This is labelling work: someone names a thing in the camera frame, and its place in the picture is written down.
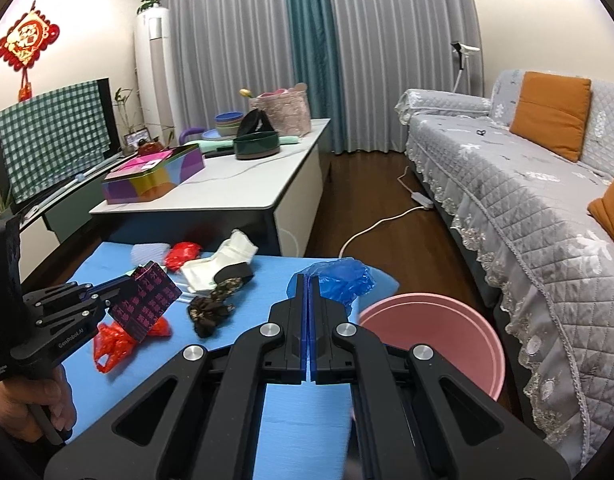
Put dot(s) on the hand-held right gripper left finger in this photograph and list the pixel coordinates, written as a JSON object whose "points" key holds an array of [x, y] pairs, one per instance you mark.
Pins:
{"points": [[301, 320]]}

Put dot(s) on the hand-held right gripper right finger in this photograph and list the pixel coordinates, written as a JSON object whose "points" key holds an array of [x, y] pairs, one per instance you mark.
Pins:
{"points": [[315, 320]]}

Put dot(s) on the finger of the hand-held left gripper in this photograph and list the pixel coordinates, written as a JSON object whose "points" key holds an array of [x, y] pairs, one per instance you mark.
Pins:
{"points": [[87, 310], [112, 287]]}

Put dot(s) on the dark box with pink print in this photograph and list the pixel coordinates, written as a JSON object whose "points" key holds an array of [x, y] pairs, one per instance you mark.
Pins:
{"points": [[142, 305]]}

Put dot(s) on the bubble wrap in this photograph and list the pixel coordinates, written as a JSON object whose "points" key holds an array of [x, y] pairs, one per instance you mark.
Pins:
{"points": [[149, 255]]}

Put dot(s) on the blue plastic bag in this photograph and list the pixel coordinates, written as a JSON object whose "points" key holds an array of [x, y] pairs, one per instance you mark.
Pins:
{"points": [[347, 280]]}

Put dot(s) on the white plastic pouch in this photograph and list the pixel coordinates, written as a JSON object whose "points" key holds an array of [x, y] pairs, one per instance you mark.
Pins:
{"points": [[222, 260]]}

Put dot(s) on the pink plastic bucket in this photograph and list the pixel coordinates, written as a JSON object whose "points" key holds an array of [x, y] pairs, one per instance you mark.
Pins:
{"points": [[437, 320]]}

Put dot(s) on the person's left hand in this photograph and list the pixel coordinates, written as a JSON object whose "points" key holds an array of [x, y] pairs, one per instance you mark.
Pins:
{"points": [[22, 405]]}

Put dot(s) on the red plastic bag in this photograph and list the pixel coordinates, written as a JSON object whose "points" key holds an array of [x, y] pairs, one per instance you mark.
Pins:
{"points": [[112, 350], [182, 256]]}

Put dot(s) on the blue table mat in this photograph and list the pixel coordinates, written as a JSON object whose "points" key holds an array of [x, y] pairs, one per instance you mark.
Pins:
{"points": [[267, 280]]}

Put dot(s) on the clear plastic bag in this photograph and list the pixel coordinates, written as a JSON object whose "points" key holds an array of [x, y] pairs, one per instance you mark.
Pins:
{"points": [[189, 287]]}

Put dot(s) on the black fabric band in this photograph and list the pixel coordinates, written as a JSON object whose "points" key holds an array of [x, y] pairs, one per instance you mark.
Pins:
{"points": [[234, 272]]}

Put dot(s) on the white and green television cabinet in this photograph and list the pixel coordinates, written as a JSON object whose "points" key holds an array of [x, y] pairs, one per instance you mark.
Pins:
{"points": [[67, 212]]}

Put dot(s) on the brown patterned cloth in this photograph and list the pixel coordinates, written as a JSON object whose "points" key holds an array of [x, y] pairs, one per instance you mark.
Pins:
{"points": [[209, 310]]}

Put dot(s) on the iridescent multicoloured box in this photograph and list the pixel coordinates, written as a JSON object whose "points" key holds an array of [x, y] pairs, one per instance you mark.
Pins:
{"points": [[157, 180]]}

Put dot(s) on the green leafy plant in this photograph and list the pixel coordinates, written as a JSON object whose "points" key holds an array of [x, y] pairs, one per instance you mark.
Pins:
{"points": [[2, 205]]}

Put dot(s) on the red teapot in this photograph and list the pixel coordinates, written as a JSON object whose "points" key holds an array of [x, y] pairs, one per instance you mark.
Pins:
{"points": [[149, 148]]}

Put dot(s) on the white power strip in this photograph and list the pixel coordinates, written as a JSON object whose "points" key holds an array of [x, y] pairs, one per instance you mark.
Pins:
{"points": [[422, 200]]}

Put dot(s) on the white coffee table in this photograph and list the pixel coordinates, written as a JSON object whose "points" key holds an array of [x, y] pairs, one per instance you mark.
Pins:
{"points": [[267, 160]]}

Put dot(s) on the green checked cloth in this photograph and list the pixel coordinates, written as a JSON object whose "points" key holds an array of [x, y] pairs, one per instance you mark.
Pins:
{"points": [[52, 135]]}

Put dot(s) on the black television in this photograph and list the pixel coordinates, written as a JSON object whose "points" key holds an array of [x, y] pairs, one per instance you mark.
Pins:
{"points": [[105, 110]]}

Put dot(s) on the bamboo plant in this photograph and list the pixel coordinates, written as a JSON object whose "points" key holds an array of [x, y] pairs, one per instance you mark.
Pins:
{"points": [[126, 110]]}

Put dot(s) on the dark green round bowl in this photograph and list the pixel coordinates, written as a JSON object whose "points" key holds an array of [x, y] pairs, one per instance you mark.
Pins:
{"points": [[257, 145]]}

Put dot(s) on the mint green cloth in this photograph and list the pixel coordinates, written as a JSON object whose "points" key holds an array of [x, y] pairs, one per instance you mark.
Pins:
{"points": [[287, 140]]}

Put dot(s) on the blue plate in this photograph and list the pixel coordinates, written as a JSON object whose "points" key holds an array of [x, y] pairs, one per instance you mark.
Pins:
{"points": [[212, 135]]}

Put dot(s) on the black round lid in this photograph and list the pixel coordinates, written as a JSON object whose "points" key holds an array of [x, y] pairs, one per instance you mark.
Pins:
{"points": [[254, 122]]}

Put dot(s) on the stack of coloured bowls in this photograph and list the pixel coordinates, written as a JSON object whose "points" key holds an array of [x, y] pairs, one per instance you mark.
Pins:
{"points": [[230, 122]]}

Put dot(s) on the pink fabric basket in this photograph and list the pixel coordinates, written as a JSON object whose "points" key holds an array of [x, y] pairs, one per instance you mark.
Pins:
{"points": [[282, 112]]}

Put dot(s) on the white standing air conditioner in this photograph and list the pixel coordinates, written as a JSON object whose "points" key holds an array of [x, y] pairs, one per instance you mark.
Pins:
{"points": [[154, 70]]}

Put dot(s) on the grey quilted sofa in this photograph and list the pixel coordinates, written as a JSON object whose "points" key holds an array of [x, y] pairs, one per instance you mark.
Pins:
{"points": [[512, 185]]}

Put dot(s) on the grey curtain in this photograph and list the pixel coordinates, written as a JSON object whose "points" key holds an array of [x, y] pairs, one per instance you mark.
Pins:
{"points": [[397, 35], [222, 35]]}

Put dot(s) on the small green potted plant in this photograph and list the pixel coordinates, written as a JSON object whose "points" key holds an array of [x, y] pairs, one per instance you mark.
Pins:
{"points": [[149, 5]]}

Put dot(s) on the teal curtain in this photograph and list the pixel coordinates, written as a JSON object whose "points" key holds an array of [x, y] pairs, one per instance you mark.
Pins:
{"points": [[312, 35]]}

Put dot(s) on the white floor lamp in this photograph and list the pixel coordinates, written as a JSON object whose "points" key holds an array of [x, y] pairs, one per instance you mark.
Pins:
{"points": [[471, 48]]}

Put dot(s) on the small photo frame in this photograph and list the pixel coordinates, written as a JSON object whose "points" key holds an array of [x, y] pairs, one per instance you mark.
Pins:
{"points": [[134, 139]]}

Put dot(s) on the red knot wall ornament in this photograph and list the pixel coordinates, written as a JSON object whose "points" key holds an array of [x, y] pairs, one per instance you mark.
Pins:
{"points": [[26, 35]]}

